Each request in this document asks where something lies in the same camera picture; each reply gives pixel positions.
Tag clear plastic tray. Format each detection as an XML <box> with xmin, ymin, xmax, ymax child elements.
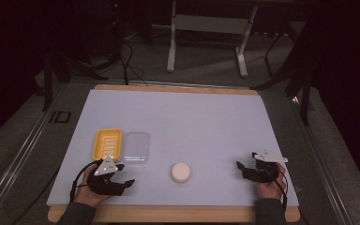
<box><xmin>123</xmin><ymin>131</ymin><xmax>151</xmax><ymax>165</ymax></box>

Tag pale foam mat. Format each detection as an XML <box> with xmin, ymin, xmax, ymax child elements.
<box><xmin>46</xmin><ymin>88</ymin><xmax>300</xmax><ymax>208</ymax></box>

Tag black floor cables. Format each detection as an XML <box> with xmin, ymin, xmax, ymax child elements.
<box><xmin>117</xmin><ymin>39</ymin><xmax>150</xmax><ymax>86</ymax></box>

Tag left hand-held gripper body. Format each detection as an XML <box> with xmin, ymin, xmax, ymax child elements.
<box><xmin>86</xmin><ymin>155</ymin><xmax>127</xmax><ymax>197</ymax></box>

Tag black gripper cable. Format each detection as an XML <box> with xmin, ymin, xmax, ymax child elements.
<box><xmin>69</xmin><ymin>159</ymin><xmax>100</xmax><ymax>203</ymax></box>
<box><xmin>262</xmin><ymin>165</ymin><xmax>291</xmax><ymax>212</ymax></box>

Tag person's left hand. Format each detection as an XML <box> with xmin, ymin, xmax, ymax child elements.
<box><xmin>73</xmin><ymin>164</ymin><xmax>114</xmax><ymax>208</ymax></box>

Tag black metal stand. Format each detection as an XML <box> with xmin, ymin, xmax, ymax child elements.
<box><xmin>250</xmin><ymin>18</ymin><xmax>314</xmax><ymax>127</ymax></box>
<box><xmin>40</xmin><ymin>46</ymin><xmax>109</xmax><ymax>113</ymax></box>

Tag aluminium floor rail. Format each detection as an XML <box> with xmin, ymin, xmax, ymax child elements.
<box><xmin>0</xmin><ymin>83</ymin><xmax>69</xmax><ymax>221</ymax></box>
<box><xmin>289</xmin><ymin>93</ymin><xmax>354</xmax><ymax>225</ymax></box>

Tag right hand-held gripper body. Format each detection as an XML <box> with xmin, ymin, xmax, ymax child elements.
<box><xmin>243</xmin><ymin>149</ymin><xmax>290</xmax><ymax>185</ymax></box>

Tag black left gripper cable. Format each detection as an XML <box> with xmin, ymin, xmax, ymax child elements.
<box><xmin>69</xmin><ymin>159</ymin><xmax>100</xmax><ymax>203</ymax></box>

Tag yellow soap dish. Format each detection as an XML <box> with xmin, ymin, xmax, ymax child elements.
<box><xmin>92</xmin><ymin>127</ymin><xmax>125</xmax><ymax>162</ymax></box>

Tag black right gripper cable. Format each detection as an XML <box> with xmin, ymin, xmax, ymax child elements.
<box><xmin>262</xmin><ymin>165</ymin><xmax>291</xmax><ymax>212</ymax></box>

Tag person's right hand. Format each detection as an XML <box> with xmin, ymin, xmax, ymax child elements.
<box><xmin>256</xmin><ymin>162</ymin><xmax>287</xmax><ymax>201</ymax></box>

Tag white metal desk frame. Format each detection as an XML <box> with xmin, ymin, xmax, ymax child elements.
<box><xmin>166</xmin><ymin>0</ymin><xmax>260</xmax><ymax>79</ymax></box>

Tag round white soap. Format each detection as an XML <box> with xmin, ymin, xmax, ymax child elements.
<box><xmin>170</xmin><ymin>162</ymin><xmax>192</xmax><ymax>184</ymax></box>

